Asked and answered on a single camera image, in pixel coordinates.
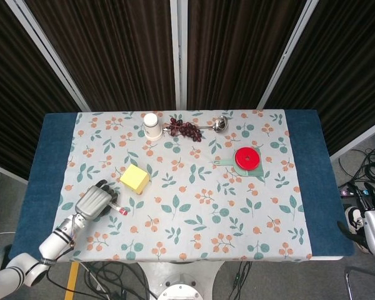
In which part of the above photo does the black floor cable bundle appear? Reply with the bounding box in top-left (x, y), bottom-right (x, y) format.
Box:
top-left (232, 261), bottom-right (253, 293)
top-left (337, 145), bottom-right (375, 188)
top-left (46, 261), bottom-right (154, 300)

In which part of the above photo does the black and white sneaker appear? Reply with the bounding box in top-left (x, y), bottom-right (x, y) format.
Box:
top-left (344, 205), bottom-right (371, 253)

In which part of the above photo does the yellow cube block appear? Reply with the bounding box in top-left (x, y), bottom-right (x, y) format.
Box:
top-left (119, 164), bottom-right (151, 195)

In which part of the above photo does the stainless steel ladle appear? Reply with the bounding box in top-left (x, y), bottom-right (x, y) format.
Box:
top-left (162, 115), bottom-right (229, 134)

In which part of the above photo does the floral print tablecloth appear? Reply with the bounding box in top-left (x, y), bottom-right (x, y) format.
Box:
top-left (51, 109), bottom-right (315, 263)

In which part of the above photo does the black power strip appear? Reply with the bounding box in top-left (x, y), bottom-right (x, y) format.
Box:
top-left (339, 186), bottom-right (363, 197)

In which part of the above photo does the grey metal tube frame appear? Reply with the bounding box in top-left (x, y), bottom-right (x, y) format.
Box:
top-left (345, 265), bottom-right (375, 300)

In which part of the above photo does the dark pleated partition panel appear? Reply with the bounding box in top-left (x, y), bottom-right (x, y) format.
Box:
top-left (0, 0), bottom-right (91, 182)
top-left (6, 0), bottom-right (184, 112)
top-left (177, 0), bottom-right (319, 110)
top-left (257, 0), bottom-right (375, 162)

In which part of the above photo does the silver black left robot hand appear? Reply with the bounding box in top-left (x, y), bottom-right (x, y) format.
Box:
top-left (74, 179), bottom-right (119, 221)

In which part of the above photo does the red round disc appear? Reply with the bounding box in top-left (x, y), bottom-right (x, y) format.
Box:
top-left (234, 147), bottom-right (263, 171)

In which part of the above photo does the mint green hand brush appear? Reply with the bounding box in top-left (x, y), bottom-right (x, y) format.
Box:
top-left (212, 146), bottom-right (266, 179)

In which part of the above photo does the blue felt table cover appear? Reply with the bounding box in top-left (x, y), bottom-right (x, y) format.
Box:
top-left (8, 109), bottom-right (356, 262)

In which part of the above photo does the white paper cup stack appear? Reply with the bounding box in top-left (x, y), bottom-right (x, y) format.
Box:
top-left (142, 112), bottom-right (164, 141)

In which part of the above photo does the dark red grape bunch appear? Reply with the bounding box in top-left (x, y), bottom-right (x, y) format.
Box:
top-left (165, 117), bottom-right (203, 143)

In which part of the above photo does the small red white tube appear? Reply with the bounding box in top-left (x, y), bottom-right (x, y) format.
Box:
top-left (111, 201), bottom-right (129, 217)

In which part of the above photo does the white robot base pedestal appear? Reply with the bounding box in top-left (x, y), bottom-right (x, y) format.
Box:
top-left (137, 261), bottom-right (223, 300)

